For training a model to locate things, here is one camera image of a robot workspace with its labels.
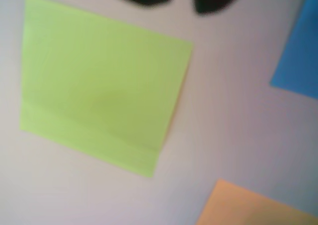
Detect green square sheet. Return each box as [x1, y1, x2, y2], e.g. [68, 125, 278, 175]
[19, 0, 194, 178]

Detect blue square sheet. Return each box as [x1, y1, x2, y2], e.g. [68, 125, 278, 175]
[270, 0, 318, 99]

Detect orange square sheet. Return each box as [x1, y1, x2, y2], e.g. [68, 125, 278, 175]
[195, 178, 318, 225]

